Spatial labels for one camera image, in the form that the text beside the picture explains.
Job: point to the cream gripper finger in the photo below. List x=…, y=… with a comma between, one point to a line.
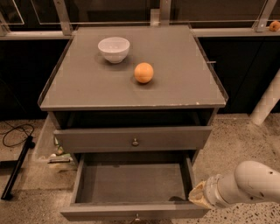
x=196, y=195

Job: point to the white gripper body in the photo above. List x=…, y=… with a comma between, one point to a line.
x=210, y=191

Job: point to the grey drawer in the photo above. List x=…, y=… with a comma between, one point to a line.
x=133, y=139
x=150, y=185

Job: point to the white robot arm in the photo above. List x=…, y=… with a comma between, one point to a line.
x=250, y=182

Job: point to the grey top drawer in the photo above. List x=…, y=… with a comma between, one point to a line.
x=133, y=139

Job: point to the grey drawer cabinet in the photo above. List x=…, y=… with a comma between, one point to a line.
x=88, y=92

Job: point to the white pipe leg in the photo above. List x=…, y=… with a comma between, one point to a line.
x=267, y=102

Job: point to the orange fruit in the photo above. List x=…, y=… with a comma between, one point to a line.
x=143, y=72

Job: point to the clear plastic bin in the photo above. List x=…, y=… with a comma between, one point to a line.
x=47, y=148

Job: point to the white ceramic bowl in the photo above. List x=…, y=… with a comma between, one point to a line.
x=114, y=49

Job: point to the black metal bar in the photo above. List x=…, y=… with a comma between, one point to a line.
x=28, y=144

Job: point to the metal window frame rail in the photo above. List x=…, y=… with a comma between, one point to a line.
x=60, y=19

